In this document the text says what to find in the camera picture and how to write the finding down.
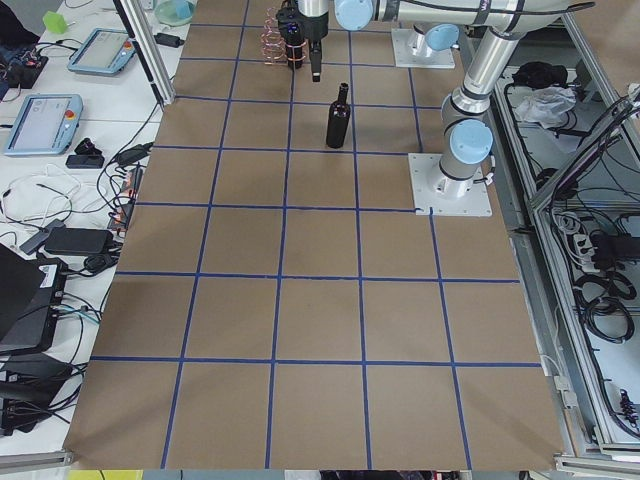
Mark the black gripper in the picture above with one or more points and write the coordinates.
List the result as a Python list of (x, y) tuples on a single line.
[(316, 31)]

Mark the dark wine bottle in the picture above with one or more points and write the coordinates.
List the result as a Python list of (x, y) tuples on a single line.
[(338, 118)]

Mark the dark bottle in basket rear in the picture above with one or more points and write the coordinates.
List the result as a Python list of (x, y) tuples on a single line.
[(291, 31)]

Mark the green glass bowl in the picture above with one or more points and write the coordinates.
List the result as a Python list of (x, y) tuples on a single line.
[(174, 13)]

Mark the blue teach pendant far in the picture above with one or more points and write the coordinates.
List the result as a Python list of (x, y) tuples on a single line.
[(105, 52)]

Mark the blue teach pendant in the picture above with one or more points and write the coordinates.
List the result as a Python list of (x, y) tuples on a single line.
[(105, 52), (45, 125)]

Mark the white crumpled cloth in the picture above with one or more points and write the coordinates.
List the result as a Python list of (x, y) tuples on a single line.
[(552, 108)]

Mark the black power strip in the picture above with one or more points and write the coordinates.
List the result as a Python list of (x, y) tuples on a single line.
[(125, 200)]

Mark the blue teach pendant near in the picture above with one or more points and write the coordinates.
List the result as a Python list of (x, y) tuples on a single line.
[(45, 125)]

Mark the black power adapter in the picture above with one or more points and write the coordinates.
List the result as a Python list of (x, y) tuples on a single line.
[(77, 241)]

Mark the copper wire wine basket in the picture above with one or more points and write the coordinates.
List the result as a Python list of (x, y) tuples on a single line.
[(272, 44)]

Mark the aluminium frame post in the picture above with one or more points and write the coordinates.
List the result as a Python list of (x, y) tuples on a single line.
[(137, 26)]

